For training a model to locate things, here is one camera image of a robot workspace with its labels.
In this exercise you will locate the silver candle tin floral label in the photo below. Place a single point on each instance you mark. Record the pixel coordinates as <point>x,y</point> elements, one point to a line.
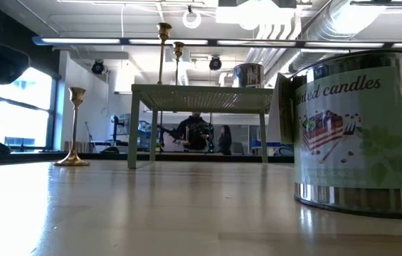
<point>248,75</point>

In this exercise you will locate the overhead light bar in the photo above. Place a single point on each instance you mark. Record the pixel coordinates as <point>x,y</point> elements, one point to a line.
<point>257,42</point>

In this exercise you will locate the black aluminium table frame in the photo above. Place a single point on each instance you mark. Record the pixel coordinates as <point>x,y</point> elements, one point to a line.
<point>108,156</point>

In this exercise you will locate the person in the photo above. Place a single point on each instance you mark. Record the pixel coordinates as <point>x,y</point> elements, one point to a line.
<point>225,142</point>
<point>193,133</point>

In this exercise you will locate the green perforated metal shelf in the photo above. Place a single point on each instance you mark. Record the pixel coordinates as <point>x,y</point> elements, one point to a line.
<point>204,97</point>

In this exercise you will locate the silver ventilation duct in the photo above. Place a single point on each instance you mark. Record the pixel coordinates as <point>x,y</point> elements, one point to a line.
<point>328,21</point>

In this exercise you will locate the black background robot arm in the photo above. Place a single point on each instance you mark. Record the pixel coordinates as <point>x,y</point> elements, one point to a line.
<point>211,137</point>
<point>166,131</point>

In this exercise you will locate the silver candle tin cake label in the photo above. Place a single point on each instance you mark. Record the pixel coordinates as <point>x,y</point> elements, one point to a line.
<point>357,142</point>

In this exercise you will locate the black ceiling speaker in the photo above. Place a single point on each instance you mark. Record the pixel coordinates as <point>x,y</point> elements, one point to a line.
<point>215,64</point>
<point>97,67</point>

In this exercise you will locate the brass candlestick holder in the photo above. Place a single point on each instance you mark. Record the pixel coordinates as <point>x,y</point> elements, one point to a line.
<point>164,31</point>
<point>178,48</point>
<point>72,162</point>

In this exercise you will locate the white ceiling pipes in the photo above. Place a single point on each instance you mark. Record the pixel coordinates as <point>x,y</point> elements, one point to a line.
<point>268,53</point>

